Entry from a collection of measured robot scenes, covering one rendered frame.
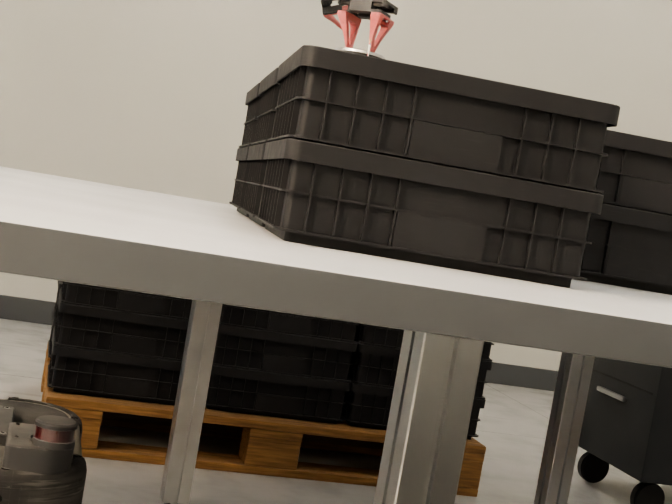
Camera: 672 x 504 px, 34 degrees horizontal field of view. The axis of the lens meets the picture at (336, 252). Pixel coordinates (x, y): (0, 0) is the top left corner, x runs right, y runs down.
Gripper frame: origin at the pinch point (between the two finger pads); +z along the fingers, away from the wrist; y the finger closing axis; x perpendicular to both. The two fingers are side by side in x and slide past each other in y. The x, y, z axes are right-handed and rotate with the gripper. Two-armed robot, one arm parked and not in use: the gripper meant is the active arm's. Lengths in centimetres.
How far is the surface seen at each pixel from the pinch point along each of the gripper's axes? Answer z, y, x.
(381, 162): 27, -43, 70
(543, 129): 19, -58, 58
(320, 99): 21, -36, 75
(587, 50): -74, 53, -326
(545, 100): 16, -58, 60
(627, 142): 15, -59, 21
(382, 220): 34, -44, 68
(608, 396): 69, -25, -151
